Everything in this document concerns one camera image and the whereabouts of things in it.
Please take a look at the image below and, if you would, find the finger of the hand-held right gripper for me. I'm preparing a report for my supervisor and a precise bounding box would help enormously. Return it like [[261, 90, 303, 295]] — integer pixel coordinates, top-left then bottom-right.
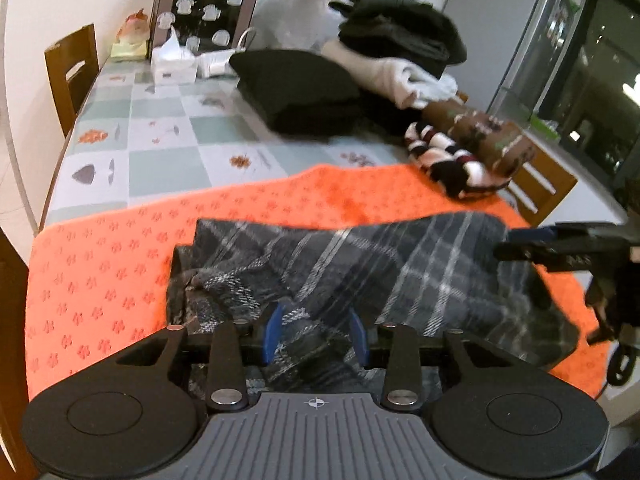
[[494, 240, 557, 264], [507, 225, 558, 243]]

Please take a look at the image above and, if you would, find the grey plaid garment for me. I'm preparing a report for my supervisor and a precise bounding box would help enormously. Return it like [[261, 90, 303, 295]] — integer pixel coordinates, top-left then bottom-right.
[[165, 210, 581, 396]]

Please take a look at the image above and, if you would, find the dark folded garment pile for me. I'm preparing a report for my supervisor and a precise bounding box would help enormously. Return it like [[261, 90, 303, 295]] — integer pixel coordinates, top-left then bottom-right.
[[329, 0, 468, 78]]

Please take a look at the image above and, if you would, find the white folded garment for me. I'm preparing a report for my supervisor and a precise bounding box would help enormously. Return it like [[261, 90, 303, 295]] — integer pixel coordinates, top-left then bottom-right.
[[320, 40, 458, 110]]

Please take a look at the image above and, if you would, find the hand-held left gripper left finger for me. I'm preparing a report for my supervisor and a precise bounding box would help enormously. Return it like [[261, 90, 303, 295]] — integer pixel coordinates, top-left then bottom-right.
[[116, 296, 297, 414]]

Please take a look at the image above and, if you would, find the black folded garment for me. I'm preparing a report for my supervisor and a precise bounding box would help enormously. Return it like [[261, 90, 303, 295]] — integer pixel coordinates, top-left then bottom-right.
[[227, 49, 401, 137]]

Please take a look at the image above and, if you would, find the grey refrigerator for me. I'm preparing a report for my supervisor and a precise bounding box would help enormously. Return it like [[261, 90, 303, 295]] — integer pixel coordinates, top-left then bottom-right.
[[442, 0, 586, 121]]

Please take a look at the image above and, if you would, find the brown box with white stickers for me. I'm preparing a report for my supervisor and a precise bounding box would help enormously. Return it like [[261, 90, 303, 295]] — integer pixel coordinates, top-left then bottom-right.
[[149, 0, 268, 58]]

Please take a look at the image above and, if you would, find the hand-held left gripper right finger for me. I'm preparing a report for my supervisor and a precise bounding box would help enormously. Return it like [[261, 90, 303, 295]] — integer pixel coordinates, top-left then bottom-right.
[[347, 306, 496, 412]]

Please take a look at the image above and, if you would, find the wooden chair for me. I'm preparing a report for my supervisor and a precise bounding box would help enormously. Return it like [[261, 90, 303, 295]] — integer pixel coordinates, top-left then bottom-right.
[[510, 145, 579, 227], [0, 227, 38, 480], [44, 24, 101, 137]]

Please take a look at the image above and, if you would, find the checked leaf print tablecloth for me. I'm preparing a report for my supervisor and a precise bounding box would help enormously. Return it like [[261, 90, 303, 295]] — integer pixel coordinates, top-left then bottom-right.
[[40, 52, 421, 233]]

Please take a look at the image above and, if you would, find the translucent plastic bag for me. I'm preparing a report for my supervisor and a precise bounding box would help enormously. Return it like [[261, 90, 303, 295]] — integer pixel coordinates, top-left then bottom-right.
[[252, 0, 351, 56]]

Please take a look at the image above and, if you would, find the striped folded garment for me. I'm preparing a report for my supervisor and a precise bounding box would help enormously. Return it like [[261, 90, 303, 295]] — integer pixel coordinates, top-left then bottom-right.
[[402, 121, 513, 201]]

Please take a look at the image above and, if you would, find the orange patterned mat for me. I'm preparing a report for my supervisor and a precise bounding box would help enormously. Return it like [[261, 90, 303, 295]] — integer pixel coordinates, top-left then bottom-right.
[[25, 162, 613, 403]]

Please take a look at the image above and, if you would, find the dark glass window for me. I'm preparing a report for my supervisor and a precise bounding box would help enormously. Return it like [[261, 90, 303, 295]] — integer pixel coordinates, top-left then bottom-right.
[[530, 0, 640, 201]]

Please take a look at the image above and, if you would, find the yellow packet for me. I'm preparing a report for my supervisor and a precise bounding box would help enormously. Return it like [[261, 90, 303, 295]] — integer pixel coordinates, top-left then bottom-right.
[[111, 7, 151, 63]]

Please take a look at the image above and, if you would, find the brown patterned folded garment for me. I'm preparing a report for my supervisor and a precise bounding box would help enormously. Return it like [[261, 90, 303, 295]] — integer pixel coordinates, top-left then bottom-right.
[[422, 100, 538, 178]]

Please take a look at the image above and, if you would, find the white tissue box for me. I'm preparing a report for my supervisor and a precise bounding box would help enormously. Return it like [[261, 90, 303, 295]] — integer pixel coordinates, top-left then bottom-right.
[[150, 27, 198, 83]]

